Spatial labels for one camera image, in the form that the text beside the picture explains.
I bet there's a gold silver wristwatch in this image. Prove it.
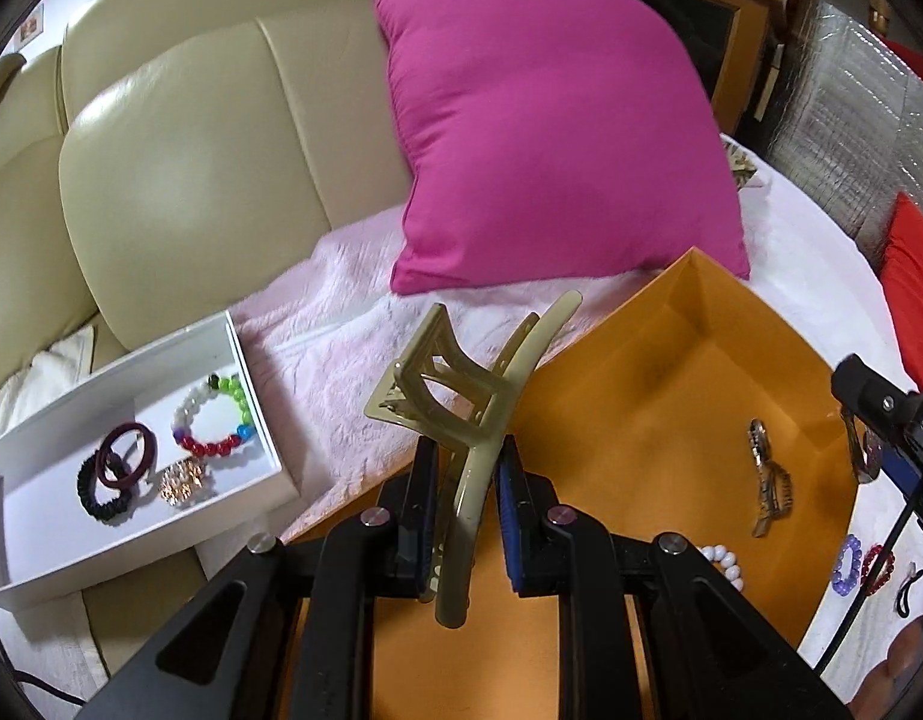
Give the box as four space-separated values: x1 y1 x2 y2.
748 419 793 538

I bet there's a maroon hair tie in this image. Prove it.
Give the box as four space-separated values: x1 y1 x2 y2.
94 421 159 491

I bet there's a beige leather sofa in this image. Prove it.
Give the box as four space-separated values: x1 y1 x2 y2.
0 0 409 390

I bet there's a person's right hand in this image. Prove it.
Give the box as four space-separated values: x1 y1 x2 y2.
847 614 923 720

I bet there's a black hair tie loop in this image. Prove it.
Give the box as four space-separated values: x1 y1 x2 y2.
891 560 923 621

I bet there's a metal cuff bangle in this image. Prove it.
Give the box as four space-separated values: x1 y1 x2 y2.
839 406 883 484

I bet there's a purple bead bracelet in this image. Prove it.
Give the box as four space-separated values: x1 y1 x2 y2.
831 533 865 598

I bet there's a silver foil insulation panel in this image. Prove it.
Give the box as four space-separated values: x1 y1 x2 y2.
759 0 923 268

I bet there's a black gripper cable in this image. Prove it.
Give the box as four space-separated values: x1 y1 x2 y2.
813 492 923 680

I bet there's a black hair scrunchie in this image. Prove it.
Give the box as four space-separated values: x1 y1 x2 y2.
76 454 137 525

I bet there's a red bead bracelet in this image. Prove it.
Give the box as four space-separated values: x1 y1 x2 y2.
858 542 900 598

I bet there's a small red pillow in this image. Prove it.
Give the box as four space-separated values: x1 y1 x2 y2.
880 192 923 390

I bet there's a white tray box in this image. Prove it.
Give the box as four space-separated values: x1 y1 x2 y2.
0 314 295 611

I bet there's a gold filigree brooch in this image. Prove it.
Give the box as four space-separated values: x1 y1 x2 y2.
159 457 208 507

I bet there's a beige hair claw clip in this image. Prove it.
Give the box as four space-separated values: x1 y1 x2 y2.
364 291 582 629

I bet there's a magenta pillow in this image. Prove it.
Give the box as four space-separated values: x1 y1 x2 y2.
374 0 750 294

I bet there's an orange cardboard box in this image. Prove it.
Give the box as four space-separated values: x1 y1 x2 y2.
343 252 855 718

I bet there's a multicolour bead bracelet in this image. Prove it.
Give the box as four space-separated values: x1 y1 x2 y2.
170 372 259 460

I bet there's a wooden cabinet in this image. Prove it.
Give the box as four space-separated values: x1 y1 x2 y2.
580 0 790 140

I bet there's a white bead bracelet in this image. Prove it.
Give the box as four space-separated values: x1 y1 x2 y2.
696 542 747 593

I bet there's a beige crumpled cloth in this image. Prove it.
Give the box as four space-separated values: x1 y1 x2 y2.
722 138 766 192

